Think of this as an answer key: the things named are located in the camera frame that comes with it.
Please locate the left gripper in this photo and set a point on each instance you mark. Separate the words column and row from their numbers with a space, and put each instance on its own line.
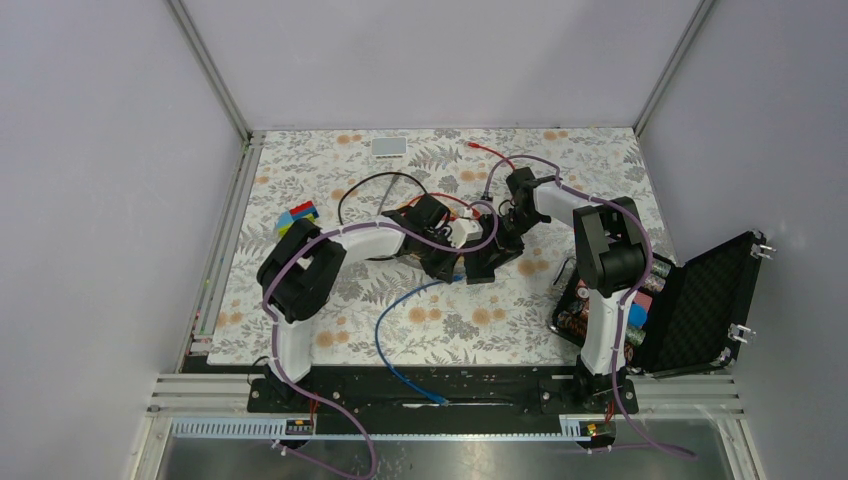
column 443, row 269

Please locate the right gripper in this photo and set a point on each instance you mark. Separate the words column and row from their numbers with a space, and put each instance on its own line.
column 509, row 250

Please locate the white small switch box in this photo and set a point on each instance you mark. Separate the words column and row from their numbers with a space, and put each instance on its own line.
column 385, row 147

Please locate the black network switch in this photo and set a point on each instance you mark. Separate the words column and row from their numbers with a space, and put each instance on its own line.
column 480, row 266

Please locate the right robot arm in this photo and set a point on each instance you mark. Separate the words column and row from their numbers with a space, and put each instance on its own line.
column 612, row 258

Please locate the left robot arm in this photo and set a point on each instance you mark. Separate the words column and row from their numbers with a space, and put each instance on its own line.
column 299, row 274

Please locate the floral table mat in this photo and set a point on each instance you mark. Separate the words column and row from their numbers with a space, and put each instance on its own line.
column 389, row 309

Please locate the colourful toy brick stack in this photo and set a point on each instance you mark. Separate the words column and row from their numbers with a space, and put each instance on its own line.
column 287, row 218

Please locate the black case with chips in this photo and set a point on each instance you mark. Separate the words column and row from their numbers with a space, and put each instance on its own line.
column 692, row 318

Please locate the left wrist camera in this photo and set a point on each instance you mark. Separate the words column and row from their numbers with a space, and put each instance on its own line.
column 463, row 230

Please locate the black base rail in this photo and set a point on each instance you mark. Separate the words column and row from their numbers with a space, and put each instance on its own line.
column 433, row 400

